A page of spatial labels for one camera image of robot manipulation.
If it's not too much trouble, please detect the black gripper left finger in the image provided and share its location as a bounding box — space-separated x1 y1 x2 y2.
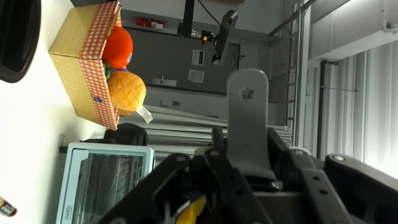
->
97 125 275 224

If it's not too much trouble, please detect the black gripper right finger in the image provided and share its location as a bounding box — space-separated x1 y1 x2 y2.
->
267 128 398 224

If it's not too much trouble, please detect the black bag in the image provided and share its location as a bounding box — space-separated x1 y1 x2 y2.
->
103 122 149 147

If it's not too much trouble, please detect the light blue toaster oven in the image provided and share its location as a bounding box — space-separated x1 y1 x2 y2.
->
55 140 157 224

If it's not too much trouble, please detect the orange plush pineapple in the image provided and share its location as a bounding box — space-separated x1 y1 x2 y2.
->
106 68 154 124

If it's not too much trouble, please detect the grey door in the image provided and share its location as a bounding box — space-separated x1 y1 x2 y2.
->
128 26 246 96

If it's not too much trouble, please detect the green plush leaf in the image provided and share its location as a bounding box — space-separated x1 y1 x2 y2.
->
103 61 114 79

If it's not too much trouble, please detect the red plush fruit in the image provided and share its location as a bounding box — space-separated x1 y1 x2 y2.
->
102 25 134 71

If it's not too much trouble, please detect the red checkered cardboard box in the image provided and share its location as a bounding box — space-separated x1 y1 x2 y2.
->
47 0 124 130

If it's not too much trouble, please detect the small brown item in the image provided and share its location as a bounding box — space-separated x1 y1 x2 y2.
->
0 195 19 218

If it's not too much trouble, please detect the black stereo camera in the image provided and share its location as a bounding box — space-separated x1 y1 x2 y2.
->
210 10 240 66

